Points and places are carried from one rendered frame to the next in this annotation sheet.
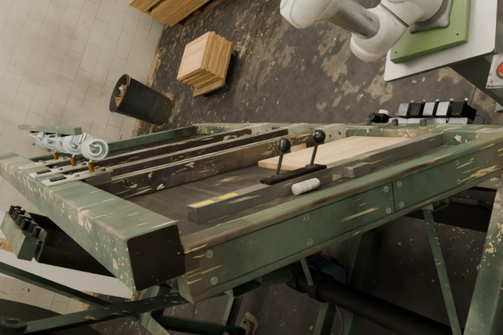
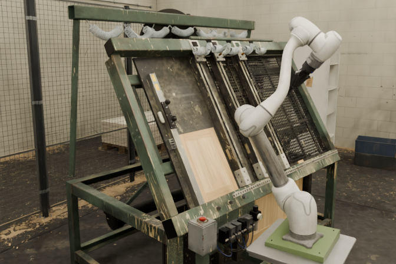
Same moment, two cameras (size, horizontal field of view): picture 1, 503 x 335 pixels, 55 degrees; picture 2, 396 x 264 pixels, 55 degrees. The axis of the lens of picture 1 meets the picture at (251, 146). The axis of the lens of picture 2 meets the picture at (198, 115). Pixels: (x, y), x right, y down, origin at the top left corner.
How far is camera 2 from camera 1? 2.18 m
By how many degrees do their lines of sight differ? 54
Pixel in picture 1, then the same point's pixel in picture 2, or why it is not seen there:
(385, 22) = (279, 191)
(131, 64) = not seen: outside the picture
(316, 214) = (125, 98)
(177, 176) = (203, 90)
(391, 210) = (133, 135)
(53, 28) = not seen: outside the picture
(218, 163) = (211, 108)
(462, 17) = (281, 244)
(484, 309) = (125, 208)
